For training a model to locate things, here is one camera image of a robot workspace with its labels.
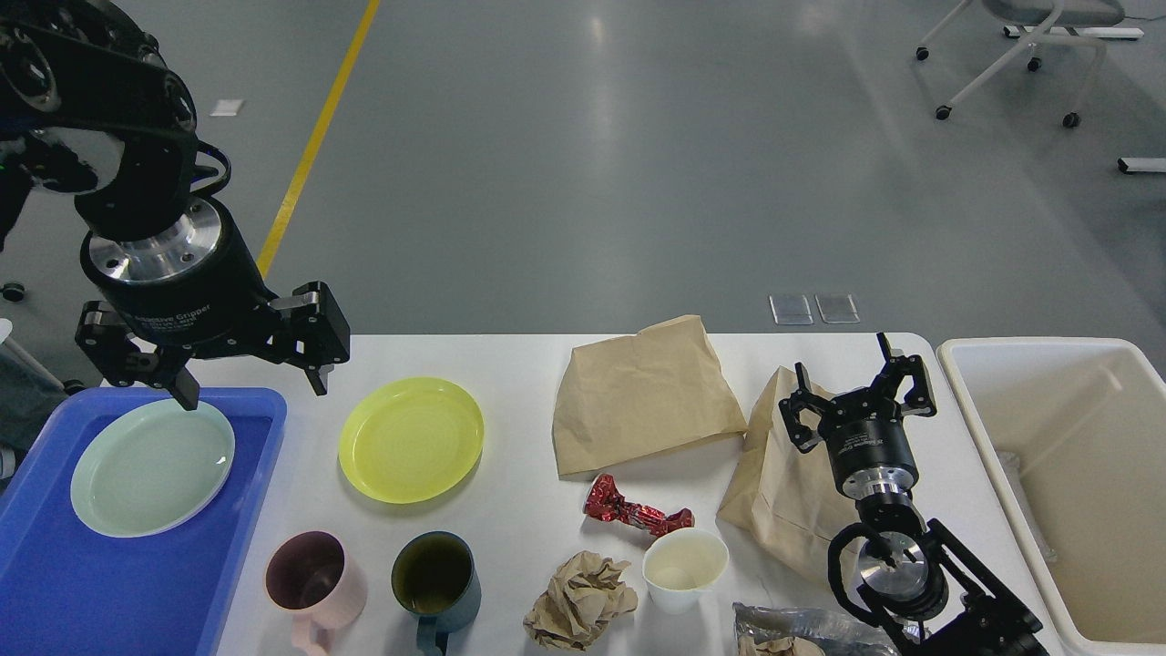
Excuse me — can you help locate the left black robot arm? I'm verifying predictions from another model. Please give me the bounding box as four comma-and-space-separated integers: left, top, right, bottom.
1, 1, 351, 410

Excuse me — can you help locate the crumpled brown paper ball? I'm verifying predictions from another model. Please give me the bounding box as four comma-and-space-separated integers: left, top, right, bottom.
522, 549, 639, 651

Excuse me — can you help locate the beige plastic bin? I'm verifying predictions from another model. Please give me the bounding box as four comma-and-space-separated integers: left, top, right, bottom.
936, 336, 1165, 655

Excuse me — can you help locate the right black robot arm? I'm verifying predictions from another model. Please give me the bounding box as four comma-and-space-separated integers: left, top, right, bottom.
777, 333, 1047, 655

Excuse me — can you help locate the pale green plate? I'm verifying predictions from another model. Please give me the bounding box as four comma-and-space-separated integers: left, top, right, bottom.
69, 400, 236, 538

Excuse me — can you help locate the left clear floor plate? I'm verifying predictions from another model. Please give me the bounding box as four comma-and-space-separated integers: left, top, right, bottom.
770, 294, 815, 325

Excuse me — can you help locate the pink mug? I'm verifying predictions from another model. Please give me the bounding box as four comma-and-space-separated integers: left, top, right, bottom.
264, 530, 368, 655

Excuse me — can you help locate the blue plastic tray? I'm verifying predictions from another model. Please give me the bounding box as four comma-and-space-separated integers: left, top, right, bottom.
1, 387, 287, 655

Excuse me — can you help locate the red foil wrapper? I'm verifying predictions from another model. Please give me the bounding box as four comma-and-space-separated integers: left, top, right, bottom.
583, 473, 695, 538

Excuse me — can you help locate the white paper cup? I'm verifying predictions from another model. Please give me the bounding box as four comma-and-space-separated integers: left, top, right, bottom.
642, 528, 730, 615

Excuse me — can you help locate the white office chair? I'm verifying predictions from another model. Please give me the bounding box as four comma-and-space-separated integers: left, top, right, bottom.
934, 1, 1128, 129

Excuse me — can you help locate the large flat paper bag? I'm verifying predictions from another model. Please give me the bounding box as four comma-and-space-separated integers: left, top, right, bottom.
552, 313, 747, 477

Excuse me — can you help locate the dark teal mug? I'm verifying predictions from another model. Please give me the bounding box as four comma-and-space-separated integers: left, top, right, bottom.
391, 531, 482, 655

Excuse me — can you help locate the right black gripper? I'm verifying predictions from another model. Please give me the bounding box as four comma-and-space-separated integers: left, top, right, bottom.
778, 333, 937, 501

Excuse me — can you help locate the clear plastic bag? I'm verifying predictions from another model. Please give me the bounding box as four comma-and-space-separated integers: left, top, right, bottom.
732, 601, 898, 655

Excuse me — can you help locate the paper bag under gripper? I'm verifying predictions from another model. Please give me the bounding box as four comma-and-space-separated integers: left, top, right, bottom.
717, 368, 858, 587

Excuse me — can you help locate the white floor rail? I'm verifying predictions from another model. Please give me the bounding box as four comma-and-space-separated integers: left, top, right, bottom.
1117, 157, 1166, 175

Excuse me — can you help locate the clear floor plate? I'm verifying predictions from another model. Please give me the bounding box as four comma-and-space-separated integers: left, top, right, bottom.
813, 292, 862, 324
770, 294, 815, 325

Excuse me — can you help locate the right clear floor plate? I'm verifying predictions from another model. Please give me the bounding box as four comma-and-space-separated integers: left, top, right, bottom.
813, 292, 862, 324

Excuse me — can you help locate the yellow plastic plate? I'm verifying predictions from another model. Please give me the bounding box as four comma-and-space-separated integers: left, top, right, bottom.
338, 378, 485, 505

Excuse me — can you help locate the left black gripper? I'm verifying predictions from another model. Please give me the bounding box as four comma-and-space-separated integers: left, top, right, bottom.
75, 198, 351, 411

